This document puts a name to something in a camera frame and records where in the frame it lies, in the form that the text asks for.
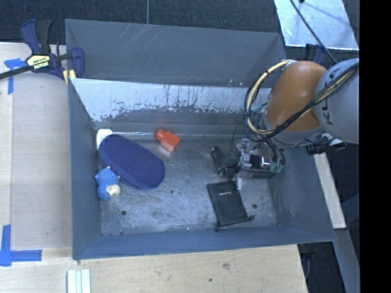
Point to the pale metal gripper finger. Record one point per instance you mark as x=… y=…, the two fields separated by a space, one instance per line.
x=239 y=184

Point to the black flat box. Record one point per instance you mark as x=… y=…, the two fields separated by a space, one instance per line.
x=227 y=203

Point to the grey metal bin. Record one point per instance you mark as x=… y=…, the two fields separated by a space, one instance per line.
x=183 y=194

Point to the orange-red toy block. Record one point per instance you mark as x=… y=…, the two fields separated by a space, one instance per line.
x=167 y=139

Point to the dark blue oval case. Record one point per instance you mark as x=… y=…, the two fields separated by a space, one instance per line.
x=133 y=162

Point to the blue toy animal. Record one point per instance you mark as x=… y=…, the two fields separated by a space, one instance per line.
x=106 y=183

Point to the white box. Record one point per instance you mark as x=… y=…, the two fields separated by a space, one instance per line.
x=104 y=136

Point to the pale wood board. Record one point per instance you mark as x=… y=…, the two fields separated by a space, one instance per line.
x=39 y=163

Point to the black cylinder on white bracket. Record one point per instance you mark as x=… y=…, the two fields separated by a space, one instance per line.
x=317 y=148

